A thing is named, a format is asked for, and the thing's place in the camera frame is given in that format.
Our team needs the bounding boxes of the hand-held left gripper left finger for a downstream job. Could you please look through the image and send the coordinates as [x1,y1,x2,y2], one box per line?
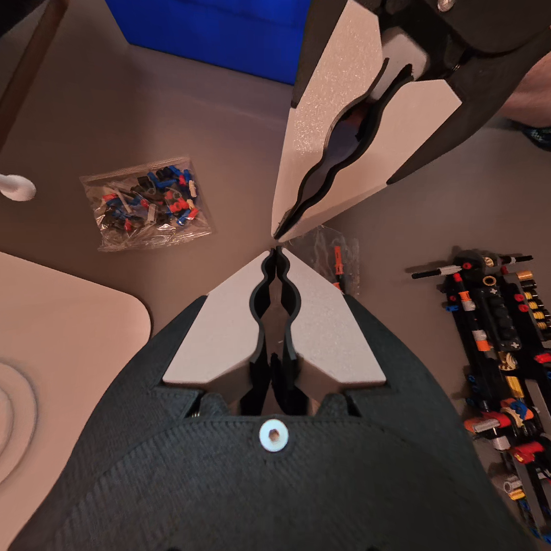
[162,249,276,416]

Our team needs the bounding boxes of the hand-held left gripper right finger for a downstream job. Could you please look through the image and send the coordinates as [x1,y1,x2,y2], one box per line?
[276,247,387,416]

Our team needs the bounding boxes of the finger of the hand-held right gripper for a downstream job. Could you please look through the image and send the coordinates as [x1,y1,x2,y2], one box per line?
[275,64,464,242]
[270,0,390,241]

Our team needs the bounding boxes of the clear lego bag orange pins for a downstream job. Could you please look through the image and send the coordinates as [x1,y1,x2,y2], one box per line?
[286,226,360,298]

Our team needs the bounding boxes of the person's right forearm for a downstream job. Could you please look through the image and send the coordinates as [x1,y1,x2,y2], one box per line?
[497,54,551,152]

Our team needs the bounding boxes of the partly built lego chassis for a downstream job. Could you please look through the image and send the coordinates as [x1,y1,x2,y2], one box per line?
[411,247,551,543]

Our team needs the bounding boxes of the clear lego bag blue pins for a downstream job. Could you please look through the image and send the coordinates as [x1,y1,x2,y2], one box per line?
[79,157,212,252]

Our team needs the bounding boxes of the blue box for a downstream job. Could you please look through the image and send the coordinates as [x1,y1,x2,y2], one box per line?
[105,0,311,85]

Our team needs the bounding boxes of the white lamp stand base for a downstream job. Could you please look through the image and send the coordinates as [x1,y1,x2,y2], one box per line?
[0,252,152,539]

